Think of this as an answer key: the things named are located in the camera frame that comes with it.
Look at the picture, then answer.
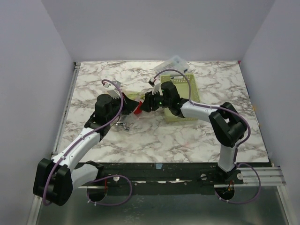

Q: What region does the green fake vegetable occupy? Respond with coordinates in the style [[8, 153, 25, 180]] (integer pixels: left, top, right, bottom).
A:
[[124, 91, 145, 100]]

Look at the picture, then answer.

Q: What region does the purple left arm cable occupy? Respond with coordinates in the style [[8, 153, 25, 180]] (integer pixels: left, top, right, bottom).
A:
[[42, 79, 134, 207]]

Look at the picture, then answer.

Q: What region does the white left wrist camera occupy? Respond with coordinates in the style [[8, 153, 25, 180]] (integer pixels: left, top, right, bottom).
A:
[[104, 80, 121, 98]]

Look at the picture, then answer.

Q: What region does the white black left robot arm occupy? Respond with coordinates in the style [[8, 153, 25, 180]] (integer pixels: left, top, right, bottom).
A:
[[33, 94, 139, 206]]

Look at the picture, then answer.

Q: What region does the green perforated plastic basket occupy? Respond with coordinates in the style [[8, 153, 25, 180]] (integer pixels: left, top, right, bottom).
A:
[[160, 73, 200, 123]]

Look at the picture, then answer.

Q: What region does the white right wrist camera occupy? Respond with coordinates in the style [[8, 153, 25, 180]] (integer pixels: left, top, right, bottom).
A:
[[148, 78, 161, 95]]

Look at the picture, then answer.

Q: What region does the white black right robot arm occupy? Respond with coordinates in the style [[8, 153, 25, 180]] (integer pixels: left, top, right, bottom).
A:
[[140, 81, 249, 184]]

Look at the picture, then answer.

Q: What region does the red fake apple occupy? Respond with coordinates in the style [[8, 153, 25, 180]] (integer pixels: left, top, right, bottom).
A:
[[133, 101, 143, 115]]

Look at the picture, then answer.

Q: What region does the clear zip top bag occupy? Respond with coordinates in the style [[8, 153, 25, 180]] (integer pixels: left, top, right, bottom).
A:
[[117, 90, 153, 122]]

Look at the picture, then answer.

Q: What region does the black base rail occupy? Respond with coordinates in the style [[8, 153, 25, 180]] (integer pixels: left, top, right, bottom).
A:
[[87, 163, 243, 196]]

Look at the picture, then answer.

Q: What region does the clear plastic organizer box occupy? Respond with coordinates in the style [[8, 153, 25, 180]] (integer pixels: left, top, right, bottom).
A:
[[154, 55, 189, 74]]

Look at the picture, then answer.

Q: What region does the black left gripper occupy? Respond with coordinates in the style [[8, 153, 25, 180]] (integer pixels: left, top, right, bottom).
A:
[[107, 92, 139, 122]]

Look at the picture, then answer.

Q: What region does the chrome metal faucet piece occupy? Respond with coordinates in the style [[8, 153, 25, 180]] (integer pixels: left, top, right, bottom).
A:
[[115, 121, 130, 131]]

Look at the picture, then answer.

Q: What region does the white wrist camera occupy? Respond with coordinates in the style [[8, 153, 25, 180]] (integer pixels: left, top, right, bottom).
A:
[[148, 78, 161, 95], [104, 80, 121, 98]]

